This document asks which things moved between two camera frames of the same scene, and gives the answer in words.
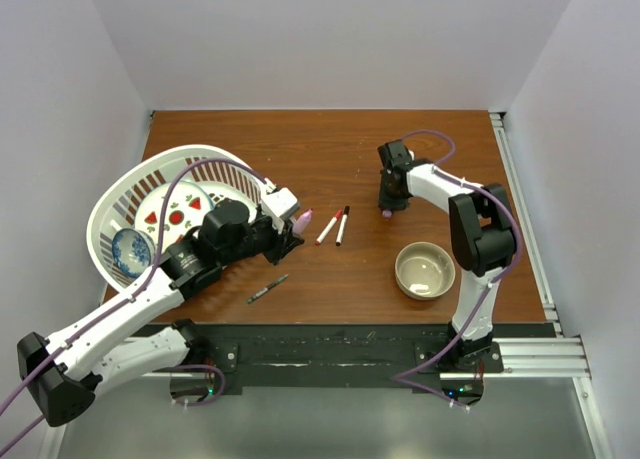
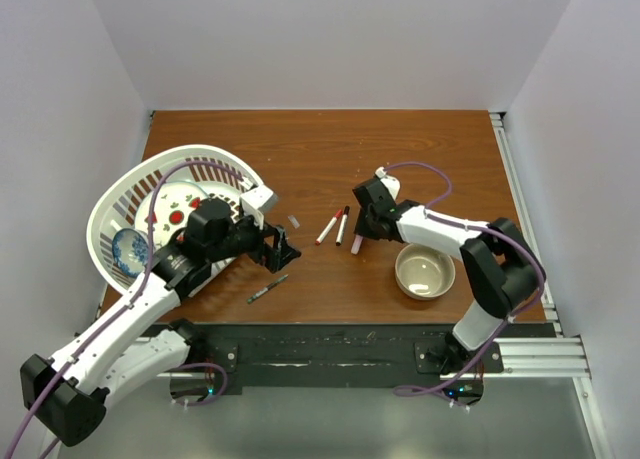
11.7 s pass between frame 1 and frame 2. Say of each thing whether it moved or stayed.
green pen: stayed
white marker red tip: stayed
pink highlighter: moved
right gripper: moved
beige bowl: stayed
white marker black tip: stayed
